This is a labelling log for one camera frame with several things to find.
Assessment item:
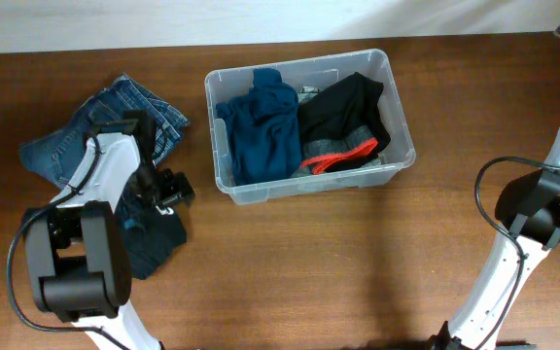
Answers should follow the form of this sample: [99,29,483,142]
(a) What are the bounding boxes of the black Nike garment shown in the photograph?
[115,186,187,280]

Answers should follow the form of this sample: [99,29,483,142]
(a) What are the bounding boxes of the dark blue shirt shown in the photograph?
[216,68,302,186]

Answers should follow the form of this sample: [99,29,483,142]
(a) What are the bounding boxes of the clear plastic storage bin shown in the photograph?
[204,49,416,205]

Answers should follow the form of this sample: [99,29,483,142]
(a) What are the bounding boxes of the black garment with red trim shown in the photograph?
[297,71,392,176]

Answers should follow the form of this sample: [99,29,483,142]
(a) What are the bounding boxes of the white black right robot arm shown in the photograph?
[426,24,560,349]

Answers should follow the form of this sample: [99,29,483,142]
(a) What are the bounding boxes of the dark blue folded jeans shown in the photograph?
[19,75,190,209]

